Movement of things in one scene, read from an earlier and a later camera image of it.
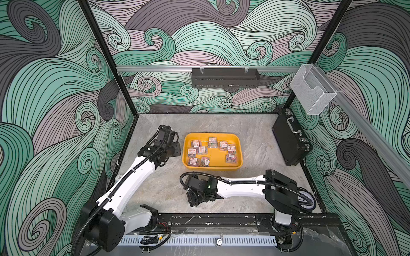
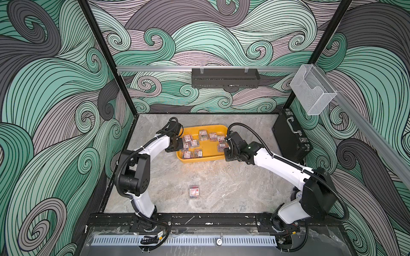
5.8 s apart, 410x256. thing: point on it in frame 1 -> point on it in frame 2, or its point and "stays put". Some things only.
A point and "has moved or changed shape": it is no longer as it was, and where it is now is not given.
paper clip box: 192,151 -> 186,146
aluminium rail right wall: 394,149 stays put
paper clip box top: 212,142 -> 203,135
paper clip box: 195,144 -> 187,138
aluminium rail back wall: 181,69 stays put
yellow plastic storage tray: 216,151 has moved or changed shape
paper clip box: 223,145 -> 213,137
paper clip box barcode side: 205,161 -> 198,153
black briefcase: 292,141 stays put
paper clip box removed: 193,161 has moved or changed shape
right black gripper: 191,199 -> 226,154
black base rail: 243,223 stays put
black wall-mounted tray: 225,78 stays put
